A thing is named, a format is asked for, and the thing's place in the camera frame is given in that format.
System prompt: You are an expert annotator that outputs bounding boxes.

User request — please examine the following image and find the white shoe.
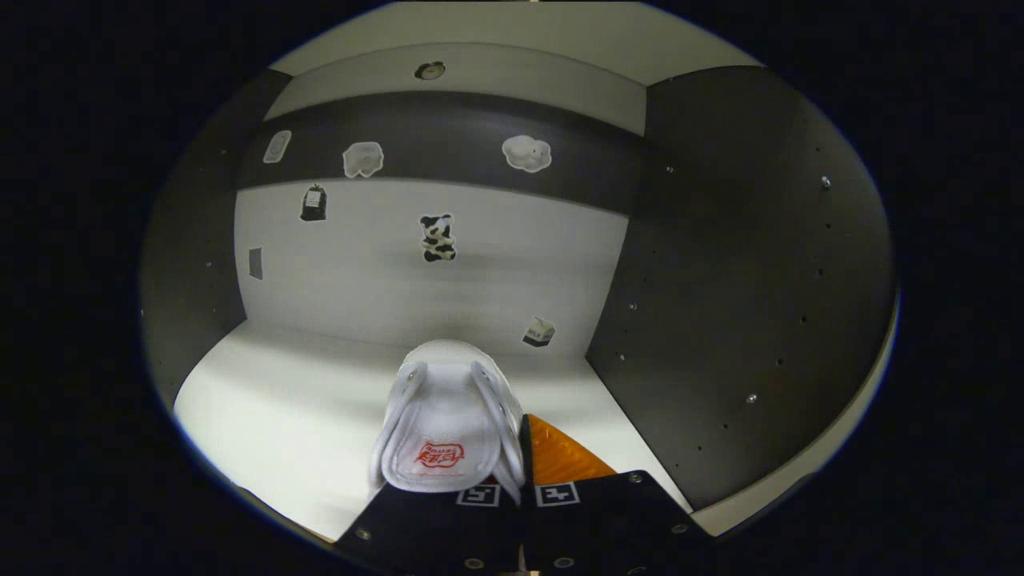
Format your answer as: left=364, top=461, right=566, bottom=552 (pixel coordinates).
left=368, top=339, right=530, bottom=506

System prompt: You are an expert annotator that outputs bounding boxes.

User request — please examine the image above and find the white and grey shoe cabinet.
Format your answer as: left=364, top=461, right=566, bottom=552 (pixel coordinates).
left=140, top=0, right=902, bottom=546

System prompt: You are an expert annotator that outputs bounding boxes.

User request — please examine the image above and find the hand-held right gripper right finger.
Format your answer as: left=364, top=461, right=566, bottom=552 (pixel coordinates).
left=520, top=414, right=718, bottom=576

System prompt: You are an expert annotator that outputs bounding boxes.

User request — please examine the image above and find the white cabinet shelf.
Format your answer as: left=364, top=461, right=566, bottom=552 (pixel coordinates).
left=268, top=0, right=761, bottom=87
left=172, top=320, right=694, bottom=545

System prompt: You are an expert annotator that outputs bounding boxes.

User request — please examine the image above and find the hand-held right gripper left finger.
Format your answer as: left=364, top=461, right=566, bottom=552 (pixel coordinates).
left=334, top=480, right=526, bottom=576

